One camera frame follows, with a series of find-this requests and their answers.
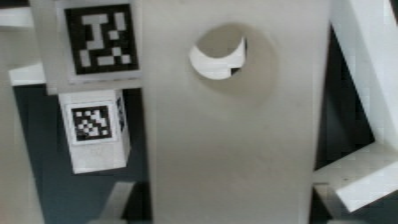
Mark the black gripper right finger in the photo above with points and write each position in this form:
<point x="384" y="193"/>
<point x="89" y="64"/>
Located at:
<point x="329" y="212"/>

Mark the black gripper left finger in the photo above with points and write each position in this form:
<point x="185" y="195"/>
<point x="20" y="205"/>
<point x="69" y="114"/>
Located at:
<point x="126" y="208"/>

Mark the white chair back frame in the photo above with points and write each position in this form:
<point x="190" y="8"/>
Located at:
<point x="231" y="128"/>

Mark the white tagged chair leg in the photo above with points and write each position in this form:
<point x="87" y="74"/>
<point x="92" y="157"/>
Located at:
<point x="96" y="130"/>

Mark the white chair seat plate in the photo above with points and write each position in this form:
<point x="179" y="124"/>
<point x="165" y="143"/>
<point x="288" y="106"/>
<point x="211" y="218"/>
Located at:
<point x="215" y="68"/>

